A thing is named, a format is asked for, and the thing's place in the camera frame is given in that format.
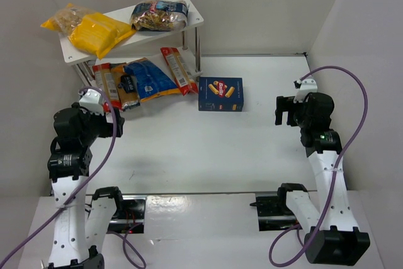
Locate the blue and orange pasta bag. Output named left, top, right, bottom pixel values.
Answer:
left=123, top=57, right=181, bottom=103

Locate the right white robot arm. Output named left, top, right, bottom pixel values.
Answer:
left=275, top=93, right=370, bottom=266

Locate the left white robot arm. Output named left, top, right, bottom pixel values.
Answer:
left=47, top=105, right=124, bottom=268

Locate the yellow pasta bag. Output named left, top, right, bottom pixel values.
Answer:
left=68, top=13, right=136, bottom=59

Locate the white two-tier shelf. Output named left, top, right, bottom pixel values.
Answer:
left=59, top=0, right=204, bottom=86

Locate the clear bag of fusilli pasta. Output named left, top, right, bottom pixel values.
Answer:
left=40, top=3, right=95, bottom=35

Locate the dark blue mixed pasta bag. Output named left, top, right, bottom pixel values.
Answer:
left=130, top=0, right=189, bottom=31

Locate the brown spaghetti pack black label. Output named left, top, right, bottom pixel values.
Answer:
left=110, top=64, right=140, bottom=112

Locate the red spaghetti pack left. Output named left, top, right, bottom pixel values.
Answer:
left=92, top=63, right=122, bottom=110

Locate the red spaghetti pack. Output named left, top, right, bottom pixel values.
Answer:
left=92, top=63, right=122, bottom=110
left=160, top=47, right=198, bottom=96

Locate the blue Barilla rigatoni box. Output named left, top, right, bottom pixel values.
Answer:
left=198, top=77, right=244, bottom=112

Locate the red spaghetti pack right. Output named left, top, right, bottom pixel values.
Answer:
left=160, top=47, right=198, bottom=96

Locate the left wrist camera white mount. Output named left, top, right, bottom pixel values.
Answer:
left=78, top=89, right=105, bottom=115

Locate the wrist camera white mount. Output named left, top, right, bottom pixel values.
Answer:
left=78, top=89, right=105, bottom=115
left=293, top=77, right=317, bottom=103

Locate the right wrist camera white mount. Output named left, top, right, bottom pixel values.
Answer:
left=293, top=77, right=317, bottom=103

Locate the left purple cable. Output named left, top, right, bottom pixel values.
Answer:
left=0, top=86, right=147, bottom=269

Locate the purple cable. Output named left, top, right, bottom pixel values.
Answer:
left=268, top=66, right=369, bottom=266
left=0, top=86, right=147, bottom=269

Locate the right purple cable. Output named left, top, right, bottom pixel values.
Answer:
left=268, top=66, right=369, bottom=266

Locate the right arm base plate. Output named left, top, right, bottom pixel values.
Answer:
left=249, top=193, right=297, bottom=232

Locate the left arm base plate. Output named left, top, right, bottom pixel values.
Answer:
left=108, top=195, right=146, bottom=234

